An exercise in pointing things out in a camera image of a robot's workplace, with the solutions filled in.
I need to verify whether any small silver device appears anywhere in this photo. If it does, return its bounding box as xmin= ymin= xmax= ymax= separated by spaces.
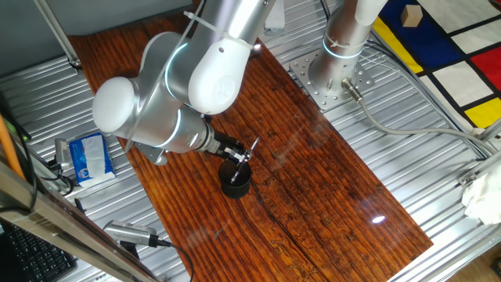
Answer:
xmin=53 ymin=138 xmax=74 ymax=170

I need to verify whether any black clear gel pen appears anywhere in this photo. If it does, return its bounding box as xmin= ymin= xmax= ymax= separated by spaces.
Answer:
xmin=229 ymin=136 xmax=261 ymax=185

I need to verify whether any silver camera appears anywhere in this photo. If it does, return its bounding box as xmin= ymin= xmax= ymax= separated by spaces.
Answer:
xmin=103 ymin=219 xmax=160 ymax=248

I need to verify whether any blue tissue pack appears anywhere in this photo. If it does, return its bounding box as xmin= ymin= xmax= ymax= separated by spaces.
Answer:
xmin=68 ymin=132 xmax=117 ymax=189

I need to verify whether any grey metal pole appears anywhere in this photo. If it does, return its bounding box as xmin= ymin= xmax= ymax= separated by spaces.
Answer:
xmin=33 ymin=0 xmax=83 ymax=71

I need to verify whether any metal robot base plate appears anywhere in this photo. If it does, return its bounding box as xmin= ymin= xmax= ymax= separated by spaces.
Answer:
xmin=288 ymin=49 xmax=376 ymax=112

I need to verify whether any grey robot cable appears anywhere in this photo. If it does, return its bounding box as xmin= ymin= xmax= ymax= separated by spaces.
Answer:
xmin=341 ymin=78 xmax=498 ymax=156

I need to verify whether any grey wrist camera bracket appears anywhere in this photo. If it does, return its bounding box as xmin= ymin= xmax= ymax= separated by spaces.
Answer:
xmin=124 ymin=139 xmax=170 ymax=167

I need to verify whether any black camera stand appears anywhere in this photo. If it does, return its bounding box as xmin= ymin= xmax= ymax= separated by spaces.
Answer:
xmin=119 ymin=240 xmax=141 ymax=260

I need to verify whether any orange pole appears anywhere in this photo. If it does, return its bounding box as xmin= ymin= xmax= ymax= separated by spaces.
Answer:
xmin=0 ymin=113 xmax=27 ymax=181

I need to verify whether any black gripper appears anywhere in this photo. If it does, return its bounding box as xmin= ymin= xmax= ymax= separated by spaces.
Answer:
xmin=209 ymin=131 xmax=251 ymax=164

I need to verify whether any glossy wooden board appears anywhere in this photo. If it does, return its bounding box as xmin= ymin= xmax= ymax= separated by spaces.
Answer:
xmin=68 ymin=5 xmax=434 ymax=282

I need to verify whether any metal frame beam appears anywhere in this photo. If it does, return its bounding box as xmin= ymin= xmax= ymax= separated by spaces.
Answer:
xmin=0 ymin=158 xmax=161 ymax=282

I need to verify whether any white crumpled cloth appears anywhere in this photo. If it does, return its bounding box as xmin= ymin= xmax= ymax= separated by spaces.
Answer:
xmin=460 ymin=164 xmax=501 ymax=226

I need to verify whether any small wooden cube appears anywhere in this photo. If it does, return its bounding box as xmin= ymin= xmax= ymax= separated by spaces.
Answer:
xmin=400 ymin=4 xmax=424 ymax=28

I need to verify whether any aluminium corner bracket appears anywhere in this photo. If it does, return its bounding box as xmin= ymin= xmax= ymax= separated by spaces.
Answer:
xmin=457 ymin=148 xmax=501 ymax=187

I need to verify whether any black mesh pen holder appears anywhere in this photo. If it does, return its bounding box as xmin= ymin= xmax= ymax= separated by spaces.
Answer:
xmin=218 ymin=157 xmax=253 ymax=200

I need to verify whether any white rectangular device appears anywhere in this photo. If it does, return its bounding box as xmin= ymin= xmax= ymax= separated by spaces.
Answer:
xmin=265 ymin=0 xmax=286 ymax=33

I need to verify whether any colour block checked cloth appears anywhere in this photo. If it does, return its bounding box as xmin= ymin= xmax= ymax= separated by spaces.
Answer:
xmin=371 ymin=0 xmax=501 ymax=129

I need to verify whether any black camera cable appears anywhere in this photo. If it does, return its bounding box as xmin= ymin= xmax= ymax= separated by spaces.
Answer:
xmin=156 ymin=239 xmax=196 ymax=282

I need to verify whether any black keyboard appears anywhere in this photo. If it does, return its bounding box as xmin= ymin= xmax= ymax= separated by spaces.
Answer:
xmin=0 ymin=221 xmax=78 ymax=282

